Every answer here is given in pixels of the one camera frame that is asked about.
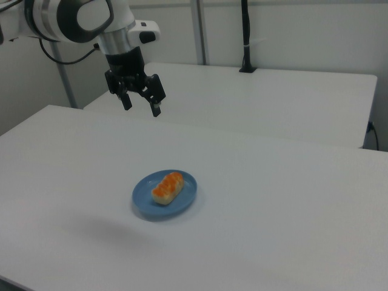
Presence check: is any bread loaf with orange topping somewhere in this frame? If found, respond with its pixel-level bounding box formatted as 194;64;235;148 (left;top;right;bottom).
151;172;185;206

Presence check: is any white cable tie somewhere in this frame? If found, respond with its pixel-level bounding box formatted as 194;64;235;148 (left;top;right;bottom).
244;37;267;49

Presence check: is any black camera stand pole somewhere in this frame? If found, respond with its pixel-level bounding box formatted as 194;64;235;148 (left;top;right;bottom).
238;0;257;73

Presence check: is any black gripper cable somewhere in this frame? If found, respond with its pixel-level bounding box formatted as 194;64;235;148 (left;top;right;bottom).
38;38;100;65

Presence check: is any grey aluminium frame post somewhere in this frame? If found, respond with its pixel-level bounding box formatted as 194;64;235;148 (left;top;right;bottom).
49;41;77;109
190;0;210;65

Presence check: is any black cable with blue plug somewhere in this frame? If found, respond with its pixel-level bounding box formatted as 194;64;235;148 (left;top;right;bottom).
367;121;380;151

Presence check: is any blue oval plate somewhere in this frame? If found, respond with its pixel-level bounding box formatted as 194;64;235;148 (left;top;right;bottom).
132;169;198;222

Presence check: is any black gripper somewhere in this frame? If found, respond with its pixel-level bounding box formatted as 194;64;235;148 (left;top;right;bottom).
104;45;167;118

